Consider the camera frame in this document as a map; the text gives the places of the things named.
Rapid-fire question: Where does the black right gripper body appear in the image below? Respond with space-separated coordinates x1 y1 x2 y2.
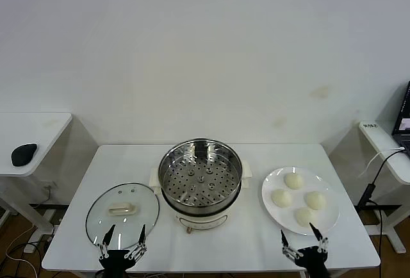
294 246 331 278

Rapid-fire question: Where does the black computer mouse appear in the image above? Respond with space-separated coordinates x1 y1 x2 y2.
11 143 38 167

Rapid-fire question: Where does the thin white floor cable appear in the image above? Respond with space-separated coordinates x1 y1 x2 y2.
4 222 38 271

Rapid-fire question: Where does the dark open laptop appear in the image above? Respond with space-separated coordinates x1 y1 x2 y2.
392 81 410 156

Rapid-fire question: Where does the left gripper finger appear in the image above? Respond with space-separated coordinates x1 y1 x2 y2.
97 224 116 259
125 224 148 259

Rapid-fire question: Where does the round glass pot lid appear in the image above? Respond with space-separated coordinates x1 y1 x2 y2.
85 181 160 250

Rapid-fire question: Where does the white steamed baozi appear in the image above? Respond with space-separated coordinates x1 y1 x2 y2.
271 188 293 208
284 172 304 191
304 191 327 211
294 206 316 227

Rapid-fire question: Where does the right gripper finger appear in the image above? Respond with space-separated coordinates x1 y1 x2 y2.
309 222 330 259
280 229 304 261

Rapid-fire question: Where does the white side table with mouse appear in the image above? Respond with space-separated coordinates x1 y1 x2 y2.
0 112 99 237

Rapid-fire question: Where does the stainless steel steamer basket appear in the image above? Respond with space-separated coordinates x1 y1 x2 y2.
158 137 243 207

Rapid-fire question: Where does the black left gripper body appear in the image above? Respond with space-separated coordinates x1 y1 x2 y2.
97 249 133 278

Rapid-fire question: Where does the black floor cable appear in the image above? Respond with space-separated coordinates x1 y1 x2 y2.
0 239 54 278

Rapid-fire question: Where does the white round plate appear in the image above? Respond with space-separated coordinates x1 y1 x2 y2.
261 166 340 236

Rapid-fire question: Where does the black laptop power cable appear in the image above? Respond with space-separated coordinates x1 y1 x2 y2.
357 149 405 278

